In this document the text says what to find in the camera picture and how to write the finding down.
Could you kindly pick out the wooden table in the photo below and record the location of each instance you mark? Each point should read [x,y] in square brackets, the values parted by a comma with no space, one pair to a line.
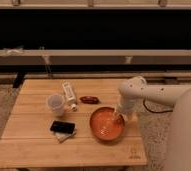
[27,141]

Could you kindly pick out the dark red snack packet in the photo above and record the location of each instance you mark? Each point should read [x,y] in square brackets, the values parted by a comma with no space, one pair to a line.
[90,100]

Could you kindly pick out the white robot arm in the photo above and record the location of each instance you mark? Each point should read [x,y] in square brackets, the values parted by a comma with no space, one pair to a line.
[178,148]

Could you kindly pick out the clear plastic measuring cup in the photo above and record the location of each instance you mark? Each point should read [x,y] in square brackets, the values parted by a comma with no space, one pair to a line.
[56,103]

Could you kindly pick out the black smartphone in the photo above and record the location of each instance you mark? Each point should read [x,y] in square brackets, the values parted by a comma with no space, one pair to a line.
[62,127]

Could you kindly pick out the orange ceramic bowl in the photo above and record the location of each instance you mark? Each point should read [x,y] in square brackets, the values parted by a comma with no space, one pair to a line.
[103,127]

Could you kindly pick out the white tube bottle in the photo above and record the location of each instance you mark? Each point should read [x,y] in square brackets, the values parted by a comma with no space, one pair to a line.
[70,95]

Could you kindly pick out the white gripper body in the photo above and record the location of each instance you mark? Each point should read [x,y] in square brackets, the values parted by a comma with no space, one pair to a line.
[125,106]

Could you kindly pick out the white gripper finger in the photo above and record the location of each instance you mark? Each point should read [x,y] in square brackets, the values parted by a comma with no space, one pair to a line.
[116,116]

